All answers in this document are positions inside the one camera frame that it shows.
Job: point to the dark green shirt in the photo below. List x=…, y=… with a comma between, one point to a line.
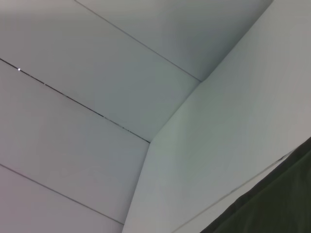
x=274, y=206

